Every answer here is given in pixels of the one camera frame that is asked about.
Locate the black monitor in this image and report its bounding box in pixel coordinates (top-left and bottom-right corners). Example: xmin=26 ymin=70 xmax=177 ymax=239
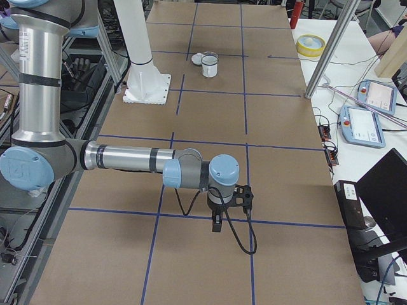
xmin=357 ymin=148 xmax=406 ymax=241

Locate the orange black adapter near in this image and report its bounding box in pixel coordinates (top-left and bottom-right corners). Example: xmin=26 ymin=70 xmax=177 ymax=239
xmin=324 ymin=147 xmax=339 ymax=166

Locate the teach pendant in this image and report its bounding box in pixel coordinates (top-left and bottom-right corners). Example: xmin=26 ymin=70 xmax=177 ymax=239
xmin=357 ymin=79 xmax=397 ymax=116
xmin=339 ymin=105 xmax=386 ymax=148

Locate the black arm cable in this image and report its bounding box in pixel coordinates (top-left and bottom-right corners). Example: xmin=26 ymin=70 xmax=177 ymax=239
xmin=174 ymin=186 xmax=258 ymax=255

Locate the yellow rimmed bowl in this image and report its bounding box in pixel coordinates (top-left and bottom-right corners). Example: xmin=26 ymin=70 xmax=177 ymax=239
xmin=296 ymin=34 xmax=326 ymax=58

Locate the orange black adapter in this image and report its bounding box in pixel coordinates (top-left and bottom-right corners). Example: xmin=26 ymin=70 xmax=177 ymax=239
xmin=324 ymin=147 xmax=339 ymax=166
xmin=317 ymin=124 xmax=331 ymax=141

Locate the far teach pendant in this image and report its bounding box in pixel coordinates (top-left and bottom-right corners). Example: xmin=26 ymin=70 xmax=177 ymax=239
xmin=357 ymin=79 xmax=397 ymax=116

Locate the white enamel mug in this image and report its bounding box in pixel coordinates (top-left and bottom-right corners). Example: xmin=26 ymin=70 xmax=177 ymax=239
xmin=202 ymin=64 xmax=218 ymax=78

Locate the aluminium frame post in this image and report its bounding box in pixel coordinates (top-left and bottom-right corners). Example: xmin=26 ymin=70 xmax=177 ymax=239
xmin=305 ymin=0 xmax=361 ymax=99

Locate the orange black adapter far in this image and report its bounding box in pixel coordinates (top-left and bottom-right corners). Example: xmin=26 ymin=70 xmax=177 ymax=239
xmin=317 ymin=124 xmax=331 ymax=141

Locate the white camera pedestal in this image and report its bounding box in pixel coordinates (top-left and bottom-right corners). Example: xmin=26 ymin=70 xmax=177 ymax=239
xmin=114 ymin=0 xmax=171 ymax=105

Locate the red cylinder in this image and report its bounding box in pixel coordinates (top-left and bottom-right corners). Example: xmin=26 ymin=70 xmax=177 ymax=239
xmin=289 ymin=0 xmax=304 ymax=29

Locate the black desktop computer box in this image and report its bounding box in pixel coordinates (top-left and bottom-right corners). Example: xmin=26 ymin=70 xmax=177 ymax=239
xmin=333 ymin=179 xmax=401 ymax=283

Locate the white enamel cup lid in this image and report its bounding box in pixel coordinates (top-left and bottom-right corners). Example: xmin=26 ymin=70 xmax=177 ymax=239
xmin=191 ymin=53 xmax=203 ymax=66

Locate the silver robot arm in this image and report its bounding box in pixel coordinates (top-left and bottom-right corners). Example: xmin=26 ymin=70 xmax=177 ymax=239
xmin=1 ymin=1 xmax=239 ymax=232

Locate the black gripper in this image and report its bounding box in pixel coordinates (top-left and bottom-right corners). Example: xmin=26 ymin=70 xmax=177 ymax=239
xmin=210 ymin=203 xmax=225 ymax=233

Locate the near teach pendant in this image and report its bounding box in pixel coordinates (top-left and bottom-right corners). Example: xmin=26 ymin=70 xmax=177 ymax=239
xmin=339 ymin=105 xmax=386 ymax=148

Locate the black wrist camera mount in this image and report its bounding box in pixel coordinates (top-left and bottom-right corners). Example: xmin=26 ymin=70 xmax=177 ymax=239
xmin=229 ymin=184 xmax=254 ymax=216

